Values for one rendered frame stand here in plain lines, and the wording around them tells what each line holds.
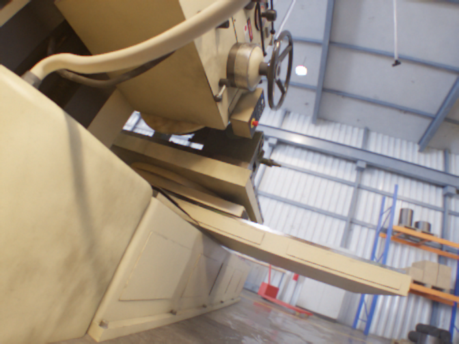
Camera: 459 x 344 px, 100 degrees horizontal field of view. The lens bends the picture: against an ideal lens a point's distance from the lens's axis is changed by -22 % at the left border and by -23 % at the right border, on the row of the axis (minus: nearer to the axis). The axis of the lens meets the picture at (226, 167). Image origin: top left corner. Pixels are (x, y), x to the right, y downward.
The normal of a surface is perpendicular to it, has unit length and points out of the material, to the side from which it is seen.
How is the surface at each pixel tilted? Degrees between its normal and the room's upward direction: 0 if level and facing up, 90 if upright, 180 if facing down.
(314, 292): 90
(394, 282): 90
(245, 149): 90
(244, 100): 90
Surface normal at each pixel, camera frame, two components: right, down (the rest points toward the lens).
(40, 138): 0.78, 0.10
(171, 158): -0.21, -0.45
